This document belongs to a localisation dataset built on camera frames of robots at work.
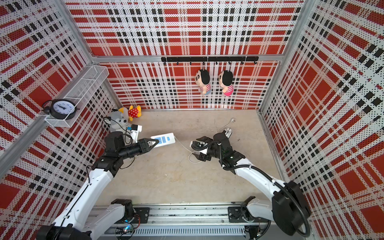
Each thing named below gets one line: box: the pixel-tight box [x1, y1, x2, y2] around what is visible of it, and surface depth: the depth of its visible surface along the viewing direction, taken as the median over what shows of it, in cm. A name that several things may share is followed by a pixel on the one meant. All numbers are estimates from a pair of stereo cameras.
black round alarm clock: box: [41, 99, 80, 120], surface depth 65 cm
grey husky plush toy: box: [104, 107, 132, 132], surface depth 95 cm
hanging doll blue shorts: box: [194, 69, 212, 95], surface depth 95 cm
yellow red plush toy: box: [128, 105, 142, 122], surface depth 117 cm
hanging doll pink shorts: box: [218, 70, 234, 97], surface depth 96 cm
